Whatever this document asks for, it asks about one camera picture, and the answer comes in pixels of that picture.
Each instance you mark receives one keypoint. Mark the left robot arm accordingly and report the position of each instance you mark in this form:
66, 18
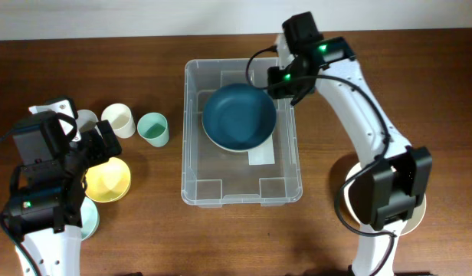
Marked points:
42, 216

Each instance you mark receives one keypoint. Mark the cream large bowl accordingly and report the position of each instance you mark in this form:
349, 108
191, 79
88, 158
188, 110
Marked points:
412, 223

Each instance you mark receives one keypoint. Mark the cream cup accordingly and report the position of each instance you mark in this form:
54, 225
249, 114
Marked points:
121, 120

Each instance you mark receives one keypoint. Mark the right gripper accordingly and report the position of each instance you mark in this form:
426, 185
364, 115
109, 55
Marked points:
277, 87

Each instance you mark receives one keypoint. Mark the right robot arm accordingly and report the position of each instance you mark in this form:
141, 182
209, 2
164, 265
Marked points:
377, 201

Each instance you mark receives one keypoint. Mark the clear plastic storage container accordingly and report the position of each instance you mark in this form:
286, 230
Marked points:
246, 155

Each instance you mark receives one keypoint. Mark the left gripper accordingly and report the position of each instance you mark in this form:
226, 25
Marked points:
92, 139

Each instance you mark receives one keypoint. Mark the beige large bowl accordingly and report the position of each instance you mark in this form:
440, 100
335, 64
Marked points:
238, 137

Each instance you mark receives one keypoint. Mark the mint green cup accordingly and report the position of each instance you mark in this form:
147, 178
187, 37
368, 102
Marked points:
154, 129

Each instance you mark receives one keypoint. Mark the grey cup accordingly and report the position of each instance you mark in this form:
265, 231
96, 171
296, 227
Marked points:
87, 120

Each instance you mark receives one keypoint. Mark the mint small bowl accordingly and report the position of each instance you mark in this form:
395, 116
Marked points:
90, 218

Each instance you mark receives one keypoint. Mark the blue bowl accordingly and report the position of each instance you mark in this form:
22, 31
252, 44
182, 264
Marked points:
241, 103

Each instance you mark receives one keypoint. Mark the yellow small bowl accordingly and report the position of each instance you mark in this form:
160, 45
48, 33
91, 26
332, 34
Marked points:
108, 182

